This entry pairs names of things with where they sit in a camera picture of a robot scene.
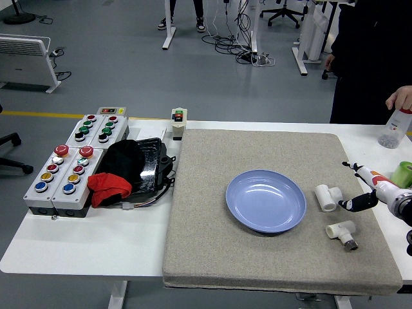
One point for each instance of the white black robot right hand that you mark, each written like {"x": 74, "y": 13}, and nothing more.
{"x": 378, "y": 185}

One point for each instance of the person's hand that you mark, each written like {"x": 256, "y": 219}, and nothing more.
{"x": 329, "y": 62}
{"x": 402, "y": 96}

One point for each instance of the clear bottle red cap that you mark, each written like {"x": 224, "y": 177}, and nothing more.
{"x": 394, "y": 132}

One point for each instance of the plain white tee pipe fitting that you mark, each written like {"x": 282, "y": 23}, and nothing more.
{"x": 325, "y": 196}

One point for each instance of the white tee fitting metal thread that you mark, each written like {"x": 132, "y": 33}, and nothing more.
{"x": 341, "y": 230}

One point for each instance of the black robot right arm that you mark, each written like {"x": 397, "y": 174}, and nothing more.
{"x": 402, "y": 202}

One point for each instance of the blue round plate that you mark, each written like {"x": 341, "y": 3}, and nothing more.
{"x": 257, "y": 206}

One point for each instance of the green tape roll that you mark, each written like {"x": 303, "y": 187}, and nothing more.
{"x": 402, "y": 175}

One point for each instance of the black office chair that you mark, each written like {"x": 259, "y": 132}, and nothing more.
{"x": 284, "y": 13}

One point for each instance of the background person standing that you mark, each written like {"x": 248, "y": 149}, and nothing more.
{"x": 199, "y": 19}

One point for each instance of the white desk leg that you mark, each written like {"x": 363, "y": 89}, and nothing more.
{"x": 169, "y": 29}

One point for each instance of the grey-brown mat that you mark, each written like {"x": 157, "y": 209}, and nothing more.
{"x": 209, "y": 225}

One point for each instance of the white paper card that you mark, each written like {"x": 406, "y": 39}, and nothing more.
{"x": 151, "y": 133}

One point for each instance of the black foot pedal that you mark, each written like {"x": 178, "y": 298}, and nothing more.
{"x": 151, "y": 161}

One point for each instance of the black cloth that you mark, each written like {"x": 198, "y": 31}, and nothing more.
{"x": 124, "y": 161}

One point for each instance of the grey four-button control box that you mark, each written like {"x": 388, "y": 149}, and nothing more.
{"x": 85, "y": 130}
{"x": 107, "y": 130}

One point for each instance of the red cloth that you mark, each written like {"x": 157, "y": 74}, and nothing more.
{"x": 107, "y": 188}

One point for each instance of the floor power strip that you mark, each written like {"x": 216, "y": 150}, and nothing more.
{"x": 58, "y": 51}

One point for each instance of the grey box red emergency button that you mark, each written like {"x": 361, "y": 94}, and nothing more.
{"x": 75, "y": 181}
{"x": 48, "y": 180}

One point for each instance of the white table leg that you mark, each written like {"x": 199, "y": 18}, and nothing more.
{"x": 117, "y": 296}

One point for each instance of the white panel heater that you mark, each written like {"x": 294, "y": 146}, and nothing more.
{"x": 22, "y": 62}

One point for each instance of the black round stand base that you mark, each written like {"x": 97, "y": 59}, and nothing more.
{"x": 19, "y": 16}

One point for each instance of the black office chair base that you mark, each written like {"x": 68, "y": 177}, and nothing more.
{"x": 13, "y": 161}

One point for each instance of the white desk frame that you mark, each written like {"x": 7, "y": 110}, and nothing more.
{"x": 305, "y": 42}

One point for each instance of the white switch green red buttons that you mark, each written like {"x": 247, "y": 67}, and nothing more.
{"x": 178, "y": 124}

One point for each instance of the small grey switch yellow label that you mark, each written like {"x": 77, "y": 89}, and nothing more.
{"x": 111, "y": 110}

